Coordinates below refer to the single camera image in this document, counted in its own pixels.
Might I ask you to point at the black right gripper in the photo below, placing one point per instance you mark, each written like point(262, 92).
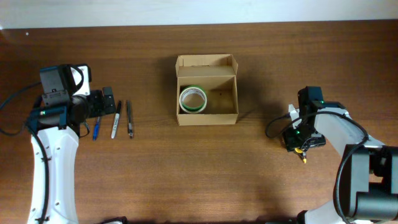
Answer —
point(304, 144)

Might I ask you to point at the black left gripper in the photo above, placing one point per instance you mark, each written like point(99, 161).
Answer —
point(107, 101)

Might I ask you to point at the yellow black utility knife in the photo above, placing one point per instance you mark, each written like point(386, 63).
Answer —
point(302, 154)

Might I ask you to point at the green tape roll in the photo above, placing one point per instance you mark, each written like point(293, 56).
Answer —
point(199, 109)

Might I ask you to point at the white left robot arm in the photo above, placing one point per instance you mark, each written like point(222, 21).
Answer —
point(54, 125)

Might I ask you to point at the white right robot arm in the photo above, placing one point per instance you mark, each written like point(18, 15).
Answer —
point(365, 188)

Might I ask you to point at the blue gel pen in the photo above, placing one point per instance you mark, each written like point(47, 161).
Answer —
point(96, 129)

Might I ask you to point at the black white Sharpie marker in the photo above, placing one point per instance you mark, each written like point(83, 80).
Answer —
point(116, 120)

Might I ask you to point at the black clear gel pen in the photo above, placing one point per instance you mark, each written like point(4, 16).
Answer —
point(130, 130)

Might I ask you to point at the brown cardboard box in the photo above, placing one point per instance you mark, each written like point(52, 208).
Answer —
point(207, 92)

